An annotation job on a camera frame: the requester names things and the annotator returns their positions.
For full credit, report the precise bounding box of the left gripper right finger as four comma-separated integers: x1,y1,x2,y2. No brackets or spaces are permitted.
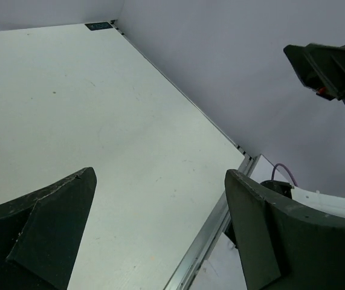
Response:
225,169,345,289

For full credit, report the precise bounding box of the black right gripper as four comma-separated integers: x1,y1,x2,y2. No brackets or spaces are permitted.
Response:
283,43,345,105

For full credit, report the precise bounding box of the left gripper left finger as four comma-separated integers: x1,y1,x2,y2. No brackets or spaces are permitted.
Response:
0,167,97,289

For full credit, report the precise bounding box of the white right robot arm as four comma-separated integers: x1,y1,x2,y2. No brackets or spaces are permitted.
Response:
261,43,345,218

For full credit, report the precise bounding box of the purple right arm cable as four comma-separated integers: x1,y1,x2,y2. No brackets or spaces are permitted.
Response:
272,163,301,188

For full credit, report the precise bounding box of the aluminium table frame rail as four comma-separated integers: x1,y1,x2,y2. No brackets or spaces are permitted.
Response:
110,19,256,289

